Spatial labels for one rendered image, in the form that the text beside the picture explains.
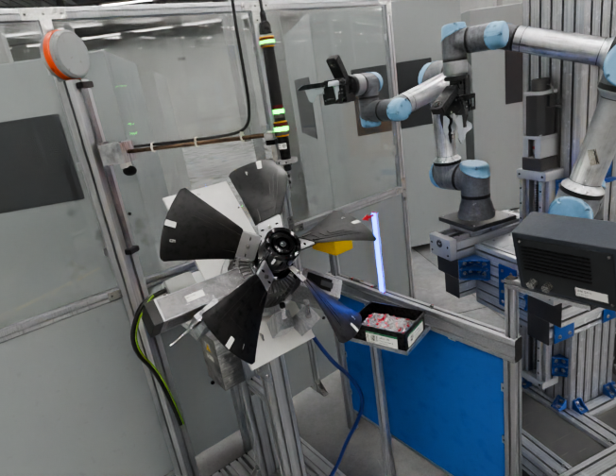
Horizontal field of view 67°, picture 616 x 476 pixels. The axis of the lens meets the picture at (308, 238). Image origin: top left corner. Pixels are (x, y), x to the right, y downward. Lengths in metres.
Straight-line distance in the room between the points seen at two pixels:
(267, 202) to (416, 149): 2.93
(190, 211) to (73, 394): 1.03
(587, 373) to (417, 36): 3.00
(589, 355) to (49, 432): 2.19
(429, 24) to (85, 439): 3.80
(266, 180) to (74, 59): 0.75
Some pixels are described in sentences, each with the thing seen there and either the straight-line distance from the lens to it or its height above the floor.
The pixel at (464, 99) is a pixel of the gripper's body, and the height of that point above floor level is 1.55.
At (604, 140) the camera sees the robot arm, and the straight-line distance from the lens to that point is 1.50.
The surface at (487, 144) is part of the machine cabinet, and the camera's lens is 5.26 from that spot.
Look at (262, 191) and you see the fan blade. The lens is 1.58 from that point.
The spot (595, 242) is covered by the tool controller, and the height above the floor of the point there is 1.23.
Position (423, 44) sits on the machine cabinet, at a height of 1.83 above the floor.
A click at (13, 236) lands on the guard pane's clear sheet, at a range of 1.96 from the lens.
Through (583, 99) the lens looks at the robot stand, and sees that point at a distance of 1.86.
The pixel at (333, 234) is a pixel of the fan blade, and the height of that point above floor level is 1.18.
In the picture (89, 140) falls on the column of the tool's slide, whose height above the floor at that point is 1.60.
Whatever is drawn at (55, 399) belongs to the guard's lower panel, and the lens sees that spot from 2.17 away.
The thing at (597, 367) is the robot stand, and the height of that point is 0.37.
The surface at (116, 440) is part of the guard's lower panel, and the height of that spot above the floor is 0.35.
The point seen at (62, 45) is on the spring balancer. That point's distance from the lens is 1.80.
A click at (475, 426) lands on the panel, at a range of 1.88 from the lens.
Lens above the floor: 1.68
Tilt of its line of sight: 18 degrees down
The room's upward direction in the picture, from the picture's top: 9 degrees counter-clockwise
